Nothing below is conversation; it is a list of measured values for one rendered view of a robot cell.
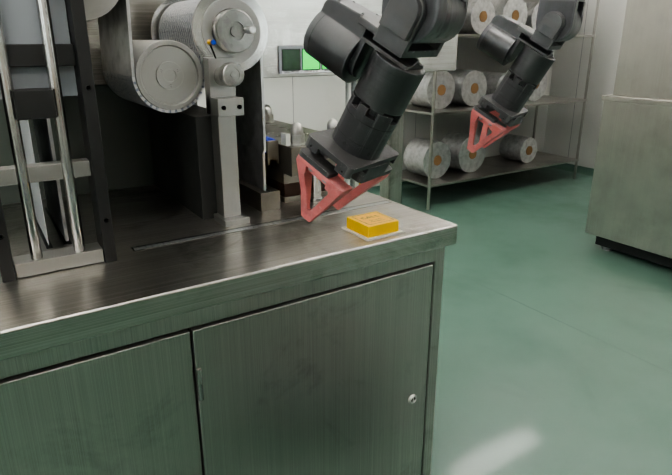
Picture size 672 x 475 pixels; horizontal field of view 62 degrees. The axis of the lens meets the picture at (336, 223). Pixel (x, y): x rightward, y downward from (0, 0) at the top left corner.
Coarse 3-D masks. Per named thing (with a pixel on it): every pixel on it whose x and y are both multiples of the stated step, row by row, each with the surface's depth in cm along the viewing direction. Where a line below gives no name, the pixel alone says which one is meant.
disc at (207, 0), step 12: (204, 0) 99; (216, 0) 100; (252, 0) 104; (204, 12) 100; (192, 24) 99; (264, 24) 106; (192, 36) 100; (264, 36) 107; (204, 48) 101; (264, 48) 107; (252, 60) 107
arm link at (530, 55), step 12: (516, 48) 96; (528, 48) 94; (540, 48) 95; (516, 60) 96; (528, 60) 94; (540, 60) 94; (552, 60) 94; (516, 72) 96; (528, 72) 95; (540, 72) 95
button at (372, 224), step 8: (352, 216) 104; (360, 216) 104; (368, 216) 104; (376, 216) 104; (384, 216) 104; (352, 224) 103; (360, 224) 101; (368, 224) 100; (376, 224) 100; (384, 224) 101; (392, 224) 102; (360, 232) 101; (368, 232) 99; (376, 232) 100; (384, 232) 101; (392, 232) 102
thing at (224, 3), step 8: (224, 0) 101; (232, 0) 102; (240, 0) 102; (208, 8) 100; (216, 8) 100; (224, 8) 101; (232, 8) 102; (240, 8) 103; (248, 8) 103; (208, 16) 100; (256, 16) 105; (208, 24) 100; (256, 24) 105; (208, 32) 101; (256, 32) 106; (256, 40) 106; (208, 48) 101; (216, 48) 102; (248, 48) 105; (256, 48) 106; (216, 56) 103; (224, 56) 103; (232, 56) 104; (240, 56) 105; (248, 56) 106
